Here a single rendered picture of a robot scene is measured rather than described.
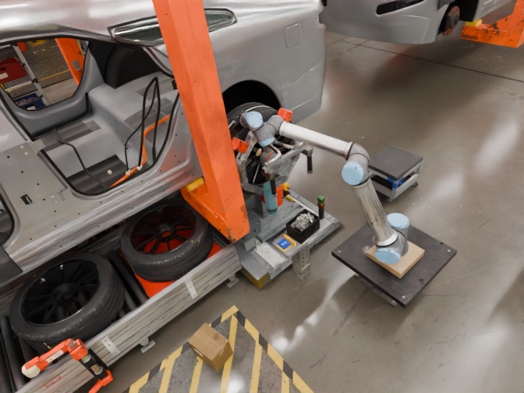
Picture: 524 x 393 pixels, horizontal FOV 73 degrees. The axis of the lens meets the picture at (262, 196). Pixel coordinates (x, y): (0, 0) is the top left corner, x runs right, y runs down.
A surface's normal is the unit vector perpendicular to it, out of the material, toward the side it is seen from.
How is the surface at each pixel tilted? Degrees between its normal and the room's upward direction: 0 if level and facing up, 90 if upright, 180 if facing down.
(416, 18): 90
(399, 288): 0
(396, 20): 89
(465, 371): 0
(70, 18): 37
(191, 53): 90
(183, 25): 90
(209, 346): 0
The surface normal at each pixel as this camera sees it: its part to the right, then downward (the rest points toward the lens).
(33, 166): 0.63, 0.43
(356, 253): -0.12, -0.74
